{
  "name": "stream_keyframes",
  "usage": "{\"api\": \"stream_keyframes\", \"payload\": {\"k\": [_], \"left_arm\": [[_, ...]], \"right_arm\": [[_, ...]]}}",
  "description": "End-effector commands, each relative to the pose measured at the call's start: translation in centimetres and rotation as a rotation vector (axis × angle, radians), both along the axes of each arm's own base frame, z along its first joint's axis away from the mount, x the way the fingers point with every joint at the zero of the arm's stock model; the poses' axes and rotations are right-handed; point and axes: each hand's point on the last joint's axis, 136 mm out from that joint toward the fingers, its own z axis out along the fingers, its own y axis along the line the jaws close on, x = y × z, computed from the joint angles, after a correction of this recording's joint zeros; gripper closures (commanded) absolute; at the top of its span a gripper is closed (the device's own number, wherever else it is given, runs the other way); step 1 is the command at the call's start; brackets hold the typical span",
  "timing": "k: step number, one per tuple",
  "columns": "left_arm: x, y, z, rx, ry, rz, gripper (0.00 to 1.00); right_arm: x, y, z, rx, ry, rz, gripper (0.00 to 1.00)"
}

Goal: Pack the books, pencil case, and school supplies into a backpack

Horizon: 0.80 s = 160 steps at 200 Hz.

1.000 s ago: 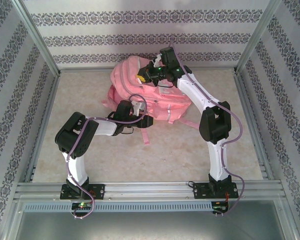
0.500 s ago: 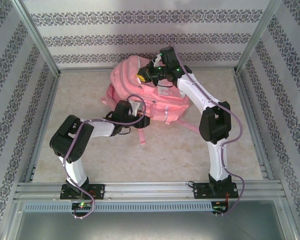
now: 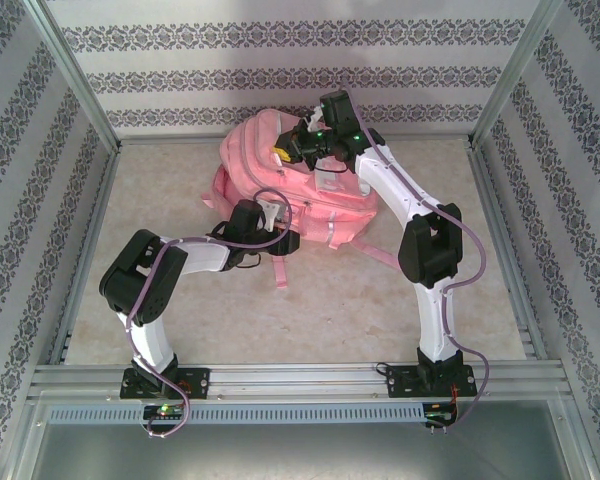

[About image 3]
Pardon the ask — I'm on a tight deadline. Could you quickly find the aluminium mounting rail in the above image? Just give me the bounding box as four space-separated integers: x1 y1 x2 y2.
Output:
29 363 566 402

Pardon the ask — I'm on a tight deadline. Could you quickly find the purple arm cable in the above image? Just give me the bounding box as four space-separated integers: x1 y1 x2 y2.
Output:
124 188 292 440
339 83 492 436

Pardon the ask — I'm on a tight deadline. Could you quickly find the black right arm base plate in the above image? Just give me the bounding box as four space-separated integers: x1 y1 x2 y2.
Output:
385 364 479 400

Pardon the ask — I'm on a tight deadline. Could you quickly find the grey slotted cable duct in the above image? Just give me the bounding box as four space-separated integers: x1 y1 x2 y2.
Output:
47 403 426 425

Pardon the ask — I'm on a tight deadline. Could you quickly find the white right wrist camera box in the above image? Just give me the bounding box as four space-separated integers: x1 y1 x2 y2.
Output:
299 110 325 134

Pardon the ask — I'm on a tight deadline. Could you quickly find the aluminium frame side rail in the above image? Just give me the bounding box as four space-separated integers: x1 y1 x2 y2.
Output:
49 149 122 366
468 148 549 362

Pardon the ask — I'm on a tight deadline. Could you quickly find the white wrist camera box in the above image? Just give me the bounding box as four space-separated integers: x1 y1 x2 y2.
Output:
263 201 287 232
299 110 325 134

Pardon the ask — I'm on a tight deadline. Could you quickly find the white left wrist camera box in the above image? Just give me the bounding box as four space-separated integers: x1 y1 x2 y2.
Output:
263 201 287 232

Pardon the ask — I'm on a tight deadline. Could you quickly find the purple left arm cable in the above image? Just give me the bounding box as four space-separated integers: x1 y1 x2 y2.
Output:
124 188 292 440

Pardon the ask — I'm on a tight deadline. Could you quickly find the aluminium frame post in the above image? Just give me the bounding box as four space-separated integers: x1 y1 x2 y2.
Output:
467 0 565 150
23 0 122 152

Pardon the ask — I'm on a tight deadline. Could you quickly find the grey sheet metal panel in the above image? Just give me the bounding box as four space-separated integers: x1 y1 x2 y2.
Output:
29 423 581 480

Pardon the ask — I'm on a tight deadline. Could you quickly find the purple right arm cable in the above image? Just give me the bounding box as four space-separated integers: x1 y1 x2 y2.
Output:
339 83 492 436

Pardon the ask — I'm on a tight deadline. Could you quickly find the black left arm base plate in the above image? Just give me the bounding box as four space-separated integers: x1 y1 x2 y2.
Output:
119 367 211 401

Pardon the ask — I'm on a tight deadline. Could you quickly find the pink school backpack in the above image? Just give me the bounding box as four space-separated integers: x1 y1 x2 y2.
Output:
201 108 401 290

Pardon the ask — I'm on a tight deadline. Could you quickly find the aluminium frame crossbar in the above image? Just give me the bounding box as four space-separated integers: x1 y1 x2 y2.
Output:
117 133 474 147

